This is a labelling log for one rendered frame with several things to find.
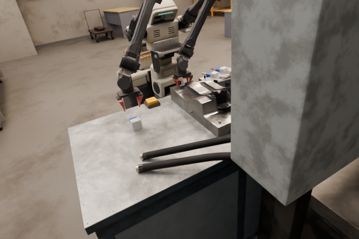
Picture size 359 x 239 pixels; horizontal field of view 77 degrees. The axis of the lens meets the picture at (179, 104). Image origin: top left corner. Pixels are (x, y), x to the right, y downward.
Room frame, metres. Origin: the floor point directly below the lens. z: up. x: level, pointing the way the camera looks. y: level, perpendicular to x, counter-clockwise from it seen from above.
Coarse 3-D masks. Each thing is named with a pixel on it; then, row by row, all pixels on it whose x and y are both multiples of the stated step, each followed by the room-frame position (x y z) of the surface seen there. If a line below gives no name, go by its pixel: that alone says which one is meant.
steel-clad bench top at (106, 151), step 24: (168, 96) 1.36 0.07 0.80; (96, 120) 1.15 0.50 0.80; (120, 120) 1.12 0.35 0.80; (144, 120) 1.09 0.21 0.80; (168, 120) 1.06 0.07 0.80; (192, 120) 1.03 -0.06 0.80; (72, 144) 0.94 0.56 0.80; (96, 144) 0.92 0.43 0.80; (120, 144) 0.89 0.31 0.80; (144, 144) 0.87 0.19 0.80; (168, 144) 0.85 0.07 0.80; (96, 168) 0.74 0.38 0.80; (120, 168) 0.73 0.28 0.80; (168, 168) 0.69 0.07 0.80; (192, 168) 0.68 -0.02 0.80; (96, 192) 0.61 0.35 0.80; (120, 192) 0.60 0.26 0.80; (144, 192) 0.58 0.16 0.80; (96, 216) 0.51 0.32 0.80
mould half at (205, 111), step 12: (192, 84) 1.30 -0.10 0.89; (216, 84) 1.27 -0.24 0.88; (180, 96) 1.18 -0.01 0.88; (192, 96) 1.15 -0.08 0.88; (204, 96) 1.04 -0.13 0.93; (192, 108) 1.05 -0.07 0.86; (204, 108) 0.97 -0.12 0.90; (216, 108) 0.99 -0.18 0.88; (228, 108) 1.01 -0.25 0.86; (204, 120) 0.95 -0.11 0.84; (216, 120) 0.91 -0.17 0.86; (228, 120) 0.90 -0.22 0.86; (216, 132) 0.86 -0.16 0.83; (228, 132) 0.87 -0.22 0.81
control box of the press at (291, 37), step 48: (240, 0) 0.39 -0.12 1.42; (288, 0) 0.31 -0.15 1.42; (336, 0) 0.28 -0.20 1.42; (240, 48) 0.39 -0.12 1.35; (288, 48) 0.30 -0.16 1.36; (336, 48) 0.29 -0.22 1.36; (240, 96) 0.39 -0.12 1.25; (288, 96) 0.29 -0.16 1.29; (336, 96) 0.30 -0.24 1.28; (240, 144) 0.38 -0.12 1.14; (288, 144) 0.28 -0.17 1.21; (336, 144) 0.32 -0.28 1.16; (288, 192) 0.27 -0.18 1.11
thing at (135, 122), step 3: (132, 117) 1.06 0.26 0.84; (135, 117) 1.06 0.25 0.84; (138, 117) 1.04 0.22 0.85; (129, 120) 1.05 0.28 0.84; (132, 120) 1.01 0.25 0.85; (135, 120) 1.01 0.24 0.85; (138, 120) 1.01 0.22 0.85; (132, 123) 0.99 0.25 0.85; (135, 123) 1.00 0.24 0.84; (138, 123) 1.00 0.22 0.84; (141, 123) 1.01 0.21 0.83; (132, 126) 0.99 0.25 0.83; (135, 126) 0.99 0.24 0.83; (138, 126) 1.00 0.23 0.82; (141, 126) 1.01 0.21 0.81; (132, 129) 1.00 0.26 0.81; (135, 129) 0.99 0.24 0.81; (138, 129) 1.00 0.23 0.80
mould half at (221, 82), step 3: (228, 69) 1.58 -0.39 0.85; (219, 72) 1.55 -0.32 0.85; (225, 72) 1.53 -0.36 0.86; (219, 75) 1.49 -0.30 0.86; (222, 75) 1.48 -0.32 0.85; (225, 75) 1.47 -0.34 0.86; (210, 78) 1.45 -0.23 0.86; (213, 78) 1.44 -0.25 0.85; (216, 78) 1.43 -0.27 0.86; (219, 78) 1.43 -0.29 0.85; (228, 78) 1.34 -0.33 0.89; (213, 81) 1.41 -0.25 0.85; (219, 81) 1.38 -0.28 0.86; (222, 81) 1.35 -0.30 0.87; (225, 81) 1.33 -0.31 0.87; (228, 81) 1.32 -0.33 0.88; (219, 84) 1.37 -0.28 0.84; (222, 84) 1.35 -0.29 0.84
